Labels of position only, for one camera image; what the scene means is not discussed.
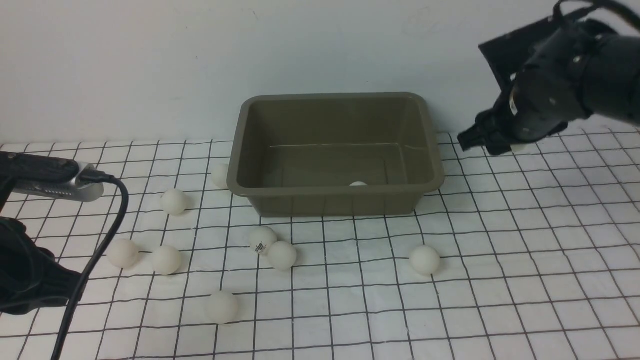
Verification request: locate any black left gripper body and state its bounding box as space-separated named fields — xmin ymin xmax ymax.
xmin=0 ymin=218 xmax=84 ymax=316

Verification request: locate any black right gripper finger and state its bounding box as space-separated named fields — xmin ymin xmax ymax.
xmin=485 ymin=135 xmax=521 ymax=157
xmin=457 ymin=125 xmax=496 ymax=152

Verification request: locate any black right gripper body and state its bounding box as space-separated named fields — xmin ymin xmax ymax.
xmin=493 ymin=30 xmax=601 ymax=144

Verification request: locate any white logo ping-pong ball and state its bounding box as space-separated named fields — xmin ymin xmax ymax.
xmin=247 ymin=226 xmax=278 ymax=255

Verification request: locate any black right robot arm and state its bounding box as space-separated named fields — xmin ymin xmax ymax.
xmin=457 ymin=19 xmax=640 ymax=156

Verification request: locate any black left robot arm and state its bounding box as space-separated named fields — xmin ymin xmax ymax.
xmin=1 ymin=172 xmax=105 ymax=315

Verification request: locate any white black-grid tablecloth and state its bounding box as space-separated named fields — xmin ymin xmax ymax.
xmin=1 ymin=128 xmax=640 ymax=360

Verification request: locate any olive plastic storage bin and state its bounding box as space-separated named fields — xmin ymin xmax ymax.
xmin=227 ymin=92 xmax=445 ymax=218

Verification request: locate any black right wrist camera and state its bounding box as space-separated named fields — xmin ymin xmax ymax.
xmin=478 ymin=17 xmax=559 ymax=91

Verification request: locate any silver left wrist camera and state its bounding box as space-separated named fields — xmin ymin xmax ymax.
xmin=0 ymin=152 xmax=105 ymax=204

